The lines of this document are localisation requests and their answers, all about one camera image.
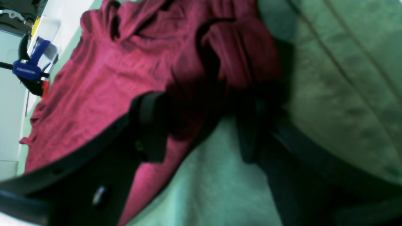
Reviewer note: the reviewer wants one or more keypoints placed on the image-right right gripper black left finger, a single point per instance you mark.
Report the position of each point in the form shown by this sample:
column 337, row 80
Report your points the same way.
column 92, row 184

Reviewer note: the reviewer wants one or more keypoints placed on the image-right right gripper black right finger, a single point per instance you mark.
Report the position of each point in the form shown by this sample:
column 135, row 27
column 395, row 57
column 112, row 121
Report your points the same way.
column 311, row 187

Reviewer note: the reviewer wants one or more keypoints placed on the red long-sleeve T-shirt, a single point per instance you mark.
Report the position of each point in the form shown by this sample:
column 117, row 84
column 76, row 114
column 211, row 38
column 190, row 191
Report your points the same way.
column 204, row 53

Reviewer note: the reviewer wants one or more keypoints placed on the green table cloth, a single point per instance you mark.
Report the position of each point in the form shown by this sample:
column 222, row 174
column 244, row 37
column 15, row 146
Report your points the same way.
column 339, row 84

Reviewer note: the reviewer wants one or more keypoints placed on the blue orange clamp bottom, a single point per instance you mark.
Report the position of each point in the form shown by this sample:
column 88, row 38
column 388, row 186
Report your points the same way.
column 30, row 69

